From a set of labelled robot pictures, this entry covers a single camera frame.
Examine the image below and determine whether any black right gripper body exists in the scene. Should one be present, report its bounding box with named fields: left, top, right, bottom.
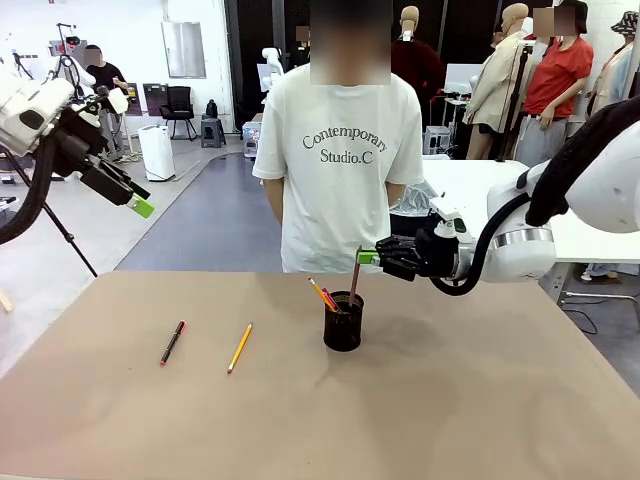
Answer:
left=413, top=227, right=462, bottom=280

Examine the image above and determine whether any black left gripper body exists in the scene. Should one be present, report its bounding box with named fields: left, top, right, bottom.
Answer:
left=48, top=107, right=110, bottom=180

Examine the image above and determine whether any brown pen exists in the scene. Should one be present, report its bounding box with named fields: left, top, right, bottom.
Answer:
left=348, top=244, right=364, bottom=308

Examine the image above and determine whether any yellow pencil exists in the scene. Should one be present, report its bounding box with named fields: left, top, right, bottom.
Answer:
left=307, top=277, right=341, bottom=314
left=226, top=322, right=254, bottom=375

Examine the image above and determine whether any black pen with red ends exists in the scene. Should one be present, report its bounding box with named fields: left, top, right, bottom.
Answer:
left=159, top=320, right=187, bottom=368

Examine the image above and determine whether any person's right forearm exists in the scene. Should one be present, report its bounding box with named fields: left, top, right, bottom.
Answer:
left=262, top=176, right=285, bottom=224

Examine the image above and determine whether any black mesh pen holder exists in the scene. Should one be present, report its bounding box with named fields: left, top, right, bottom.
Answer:
left=323, top=291, right=365, bottom=352

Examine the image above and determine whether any white air purifier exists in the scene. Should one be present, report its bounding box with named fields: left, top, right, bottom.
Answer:
left=137, top=124, right=177, bottom=182

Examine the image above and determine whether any clear plastic sheet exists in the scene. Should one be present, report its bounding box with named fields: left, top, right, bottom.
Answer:
left=392, top=180, right=444, bottom=214

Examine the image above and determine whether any seated person in black shirt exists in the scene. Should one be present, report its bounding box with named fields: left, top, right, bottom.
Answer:
left=83, top=44, right=129, bottom=95

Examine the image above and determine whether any person in white t-shirt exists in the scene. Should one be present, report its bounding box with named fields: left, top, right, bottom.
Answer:
left=252, top=0, right=425, bottom=274

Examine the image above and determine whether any white table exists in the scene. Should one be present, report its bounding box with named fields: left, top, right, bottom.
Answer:
left=422, top=159, right=640, bottom=264

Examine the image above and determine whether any black office chair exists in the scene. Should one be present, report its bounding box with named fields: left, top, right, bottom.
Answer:
left=159, top=84, right=199, bottom=142

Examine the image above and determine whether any grey stool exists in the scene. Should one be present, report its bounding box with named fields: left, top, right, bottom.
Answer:
left=200, top=115, right=228, bottom=149

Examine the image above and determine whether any white box cabinet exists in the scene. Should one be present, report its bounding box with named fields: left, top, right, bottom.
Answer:
left=424, top=125, right=452, bottom=154

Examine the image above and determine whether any computer tower with lights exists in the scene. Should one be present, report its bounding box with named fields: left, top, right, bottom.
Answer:
left=242, top=122, right=262, bottom=159

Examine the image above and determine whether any black tripod pole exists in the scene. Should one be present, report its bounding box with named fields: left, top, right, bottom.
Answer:
left=497, top=42, right=534, bottom=162

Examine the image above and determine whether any mannequin in beige jacket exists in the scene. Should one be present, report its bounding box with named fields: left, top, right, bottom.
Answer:
left=462, top=2, right=532, bottom=161

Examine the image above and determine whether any white board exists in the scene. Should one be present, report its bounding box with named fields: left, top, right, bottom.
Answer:
left=444, top=62, right=482, bottom=96

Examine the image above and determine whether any mannequin in dark red sweater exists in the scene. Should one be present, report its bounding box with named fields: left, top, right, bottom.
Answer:
left=389, top=5, right=447, bottom=127

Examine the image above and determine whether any person in red t-shirt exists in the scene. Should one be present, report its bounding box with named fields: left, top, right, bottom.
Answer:
left=514, top=0, right=596, bottom=170

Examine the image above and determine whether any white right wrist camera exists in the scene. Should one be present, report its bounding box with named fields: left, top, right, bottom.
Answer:
left=429, top=197, right=469, bottom=237

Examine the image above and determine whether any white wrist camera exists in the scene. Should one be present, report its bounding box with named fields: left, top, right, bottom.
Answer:
left=94, top=85, right=131, bottom=116
left=429, top=197, right=469, bottom=237

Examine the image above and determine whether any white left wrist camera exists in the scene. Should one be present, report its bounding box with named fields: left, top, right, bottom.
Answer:
left=94, top=85, right=131, bottom=116

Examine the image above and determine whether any black camera tripod leg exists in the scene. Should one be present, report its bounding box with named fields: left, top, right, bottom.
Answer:
left=0, top=147, right=99, bottom=278

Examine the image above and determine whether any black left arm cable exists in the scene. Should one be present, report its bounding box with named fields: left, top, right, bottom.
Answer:
left=0, top=133, right=57, bottom=247

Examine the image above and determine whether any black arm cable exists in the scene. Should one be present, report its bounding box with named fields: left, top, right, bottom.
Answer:
left=428, top=97, right=640, bottom=297
left=0, top=133, right=57, bottom=247

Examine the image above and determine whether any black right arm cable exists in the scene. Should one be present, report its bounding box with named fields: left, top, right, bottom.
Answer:
left=428, top=97, right=640, bottom=297

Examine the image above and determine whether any grey wall panel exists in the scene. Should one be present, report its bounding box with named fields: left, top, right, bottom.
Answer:
left=160, top=19, right=207, bottom=79

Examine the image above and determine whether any black floor cable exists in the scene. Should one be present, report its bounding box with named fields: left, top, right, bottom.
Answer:
left=563, top=298, right=599, bottom=336

